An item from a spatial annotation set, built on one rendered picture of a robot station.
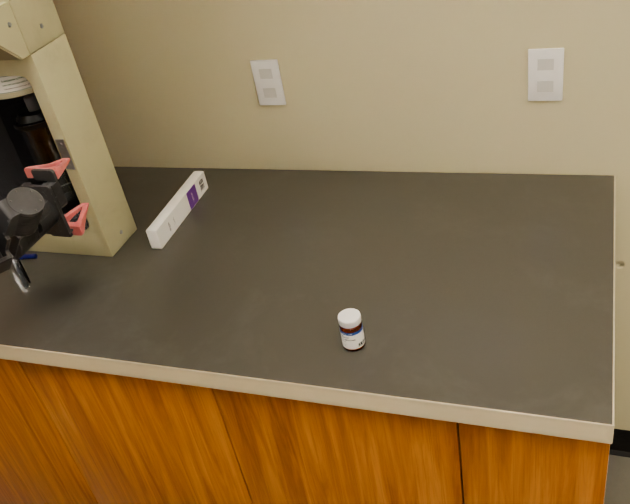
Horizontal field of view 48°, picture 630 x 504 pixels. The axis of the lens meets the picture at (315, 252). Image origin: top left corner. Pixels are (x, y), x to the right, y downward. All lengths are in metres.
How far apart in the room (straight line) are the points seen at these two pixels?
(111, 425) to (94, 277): 0.32
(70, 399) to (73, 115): 0.59
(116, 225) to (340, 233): 0.51
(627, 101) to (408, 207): 0.49
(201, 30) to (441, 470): 1.11
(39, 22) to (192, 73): 0.47
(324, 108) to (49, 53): 0.63
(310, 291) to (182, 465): 0.48
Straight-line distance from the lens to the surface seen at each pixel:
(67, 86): 1.55
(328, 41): 1.67
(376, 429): 1.28
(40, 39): 1.51
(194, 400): 1.41
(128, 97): 1.97
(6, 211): 1.21
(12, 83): 1.59
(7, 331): 1.58
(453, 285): 1.35
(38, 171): 1.33
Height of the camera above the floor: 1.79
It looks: 35 degrees down
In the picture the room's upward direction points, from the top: 11 degrees counter-clockwise
